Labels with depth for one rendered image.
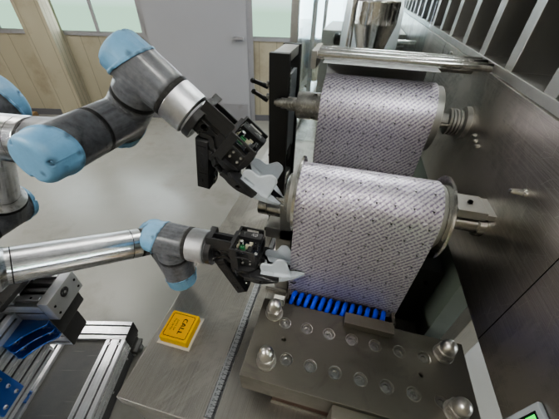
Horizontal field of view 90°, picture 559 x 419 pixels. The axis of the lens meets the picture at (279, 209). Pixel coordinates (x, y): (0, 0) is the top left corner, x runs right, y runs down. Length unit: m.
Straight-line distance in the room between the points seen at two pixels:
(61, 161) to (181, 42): 3.74
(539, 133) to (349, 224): 0.29
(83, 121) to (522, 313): 0.65
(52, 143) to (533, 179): 0.64
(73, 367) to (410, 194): 1.56
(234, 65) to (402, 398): 3.86
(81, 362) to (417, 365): 1.43
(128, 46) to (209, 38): 3.56
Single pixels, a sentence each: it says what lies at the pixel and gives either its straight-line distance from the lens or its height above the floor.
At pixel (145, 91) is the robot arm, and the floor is 1.43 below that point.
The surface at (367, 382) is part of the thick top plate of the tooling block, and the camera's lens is 0.59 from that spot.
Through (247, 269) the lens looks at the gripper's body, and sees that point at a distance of 0.59.
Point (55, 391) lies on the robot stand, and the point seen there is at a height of 0.21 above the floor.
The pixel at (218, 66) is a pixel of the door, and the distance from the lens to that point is 4.09.
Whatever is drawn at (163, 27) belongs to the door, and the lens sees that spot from 4.19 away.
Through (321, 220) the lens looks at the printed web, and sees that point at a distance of 0.49.
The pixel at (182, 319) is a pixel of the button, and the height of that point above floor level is 0.92.
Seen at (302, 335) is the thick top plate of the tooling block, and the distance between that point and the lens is 0.60.
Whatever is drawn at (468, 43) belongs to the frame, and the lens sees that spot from 0.96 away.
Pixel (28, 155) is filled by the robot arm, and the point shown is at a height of 1.38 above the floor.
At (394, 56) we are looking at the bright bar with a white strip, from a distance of 0.69.
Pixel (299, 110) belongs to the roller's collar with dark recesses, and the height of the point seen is 1.33.
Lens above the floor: 1.57
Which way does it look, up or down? 39 degrees down
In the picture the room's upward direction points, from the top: 2 degrees clockwise
